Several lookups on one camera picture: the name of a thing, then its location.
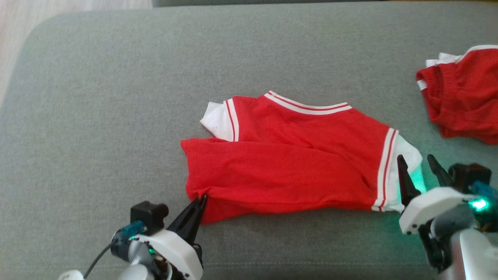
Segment red white-trimmed shorts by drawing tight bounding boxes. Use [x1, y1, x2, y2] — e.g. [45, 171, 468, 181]
[416, 44, 498, 145]

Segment grey sofa seat cushion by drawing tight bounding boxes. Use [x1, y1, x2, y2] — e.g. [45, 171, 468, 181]
[0, 0, 498, 280]

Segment grey sofa back cushion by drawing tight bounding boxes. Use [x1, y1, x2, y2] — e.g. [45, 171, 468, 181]
[152, 0, 389, 8]

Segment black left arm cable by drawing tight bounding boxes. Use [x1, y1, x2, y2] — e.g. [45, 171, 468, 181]
[83, 220, 147, 279]

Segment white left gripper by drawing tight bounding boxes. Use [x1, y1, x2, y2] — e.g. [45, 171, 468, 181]
[134, 194, 208, 280]

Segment red lettered basketball jersey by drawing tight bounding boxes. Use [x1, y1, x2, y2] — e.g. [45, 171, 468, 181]
[180, 90, 423, 225]

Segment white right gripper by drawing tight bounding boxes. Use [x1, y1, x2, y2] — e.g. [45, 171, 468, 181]
[397, 154, 473, 235]

